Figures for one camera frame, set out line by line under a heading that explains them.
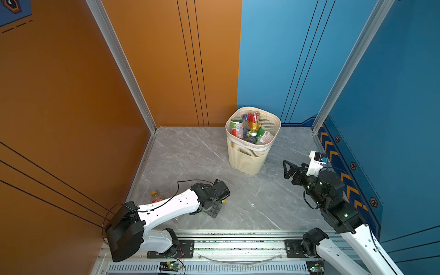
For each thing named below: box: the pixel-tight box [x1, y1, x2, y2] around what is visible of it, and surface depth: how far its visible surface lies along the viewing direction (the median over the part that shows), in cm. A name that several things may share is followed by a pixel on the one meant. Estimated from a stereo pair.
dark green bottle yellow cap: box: [256, 124, 265, 138], surface depth 93 cm
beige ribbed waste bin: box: [225, 106, 282, 176], surface depth 89 cm
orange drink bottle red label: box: [247, 112, 261, 137], surface depth 91 cm
